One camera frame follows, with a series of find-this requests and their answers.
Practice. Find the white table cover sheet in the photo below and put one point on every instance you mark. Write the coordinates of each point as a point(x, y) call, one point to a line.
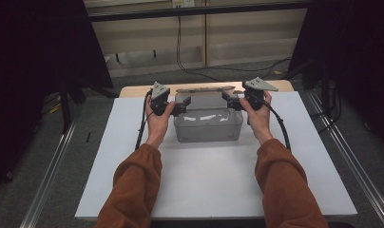
point(209, 180)

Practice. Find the black metal stand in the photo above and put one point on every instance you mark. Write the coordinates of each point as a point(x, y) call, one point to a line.
point(65, 104)
point(326, 91)

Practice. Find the wooden table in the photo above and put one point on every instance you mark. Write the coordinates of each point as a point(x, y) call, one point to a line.
point(133, 91)

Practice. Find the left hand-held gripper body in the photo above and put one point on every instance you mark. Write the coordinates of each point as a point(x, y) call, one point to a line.
point(160, 95)

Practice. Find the grey transparent box lid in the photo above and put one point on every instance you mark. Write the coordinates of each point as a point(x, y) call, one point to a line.
point(206, 89)

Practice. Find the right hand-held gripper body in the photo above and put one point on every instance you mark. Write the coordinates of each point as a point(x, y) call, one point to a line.
point(255, 90)

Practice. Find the person's right hand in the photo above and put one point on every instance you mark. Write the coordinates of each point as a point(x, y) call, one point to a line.
point(259, 122)

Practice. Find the black curtain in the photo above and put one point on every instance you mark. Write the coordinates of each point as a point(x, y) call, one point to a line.
point(355, 63)
point(28, 63)

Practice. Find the person's left hand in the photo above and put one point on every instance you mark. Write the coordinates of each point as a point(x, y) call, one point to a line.
point(157, 125)

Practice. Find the beige office desk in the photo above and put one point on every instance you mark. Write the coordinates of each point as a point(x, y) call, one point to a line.
point(244, 34)

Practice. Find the metal floor rail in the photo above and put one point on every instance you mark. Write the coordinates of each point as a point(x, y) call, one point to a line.
point(47, 180)
point(355, 167)

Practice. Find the small black stick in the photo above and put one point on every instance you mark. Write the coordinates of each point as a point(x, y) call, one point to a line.
point(88, 137)

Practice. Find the white wall socket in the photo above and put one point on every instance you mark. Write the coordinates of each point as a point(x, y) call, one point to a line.
point(183, 3)

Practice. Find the grey transparent plastic box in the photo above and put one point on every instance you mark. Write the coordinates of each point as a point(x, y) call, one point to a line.
point(209, 129)

